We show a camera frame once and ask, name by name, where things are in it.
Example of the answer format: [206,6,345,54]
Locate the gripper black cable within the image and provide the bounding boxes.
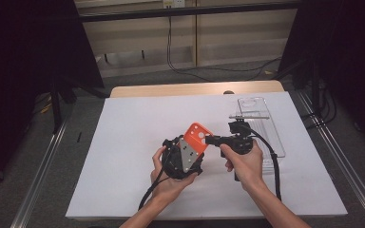
[138,151,173,212]
[242,123,282,202]

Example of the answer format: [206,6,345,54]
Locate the person's left hand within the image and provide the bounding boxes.
[150,146,200,200]

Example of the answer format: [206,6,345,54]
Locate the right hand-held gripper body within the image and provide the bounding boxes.
[220,114,271,156]

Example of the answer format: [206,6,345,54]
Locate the black floor cable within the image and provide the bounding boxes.
[199,56,282,82]

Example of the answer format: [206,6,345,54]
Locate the black hanging wall cable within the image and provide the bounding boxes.
[166,15,211,83]

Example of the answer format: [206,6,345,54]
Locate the person's right hand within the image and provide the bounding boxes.
[219,140,265,192]

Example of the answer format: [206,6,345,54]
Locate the black metal stand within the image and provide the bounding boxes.
[292,59,323,119]

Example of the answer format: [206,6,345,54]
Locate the white table mat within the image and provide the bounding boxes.
[65,91,349,220]

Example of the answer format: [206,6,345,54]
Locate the orange phone case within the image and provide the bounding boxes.
[182,122,215,157]

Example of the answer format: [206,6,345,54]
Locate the aluminium rail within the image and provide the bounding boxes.
[295,89,365,228]
[10,116,71,228]

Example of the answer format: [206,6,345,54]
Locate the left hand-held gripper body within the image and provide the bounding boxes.
[162,135,206,181]

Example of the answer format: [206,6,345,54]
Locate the clear plastic container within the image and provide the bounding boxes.
[228,96,287,174]

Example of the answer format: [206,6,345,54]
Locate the black tripod stand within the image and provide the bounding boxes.
[48,75,109,135]

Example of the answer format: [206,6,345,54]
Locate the black horizontal bar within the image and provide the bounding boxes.
[78,1,301,24]

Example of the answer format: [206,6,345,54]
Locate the black curtain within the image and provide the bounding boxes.
[278,0,365,155]
[0,0,106,194]

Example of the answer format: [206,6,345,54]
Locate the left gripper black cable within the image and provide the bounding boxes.
[138,151,173,212]

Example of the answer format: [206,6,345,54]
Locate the bundle of black floor cables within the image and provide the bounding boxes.
[299,87,339,130]

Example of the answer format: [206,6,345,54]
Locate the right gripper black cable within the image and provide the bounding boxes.
[242,123,282,202]

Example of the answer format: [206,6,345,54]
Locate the white wall outlet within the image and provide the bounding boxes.
[163,0,186,10]

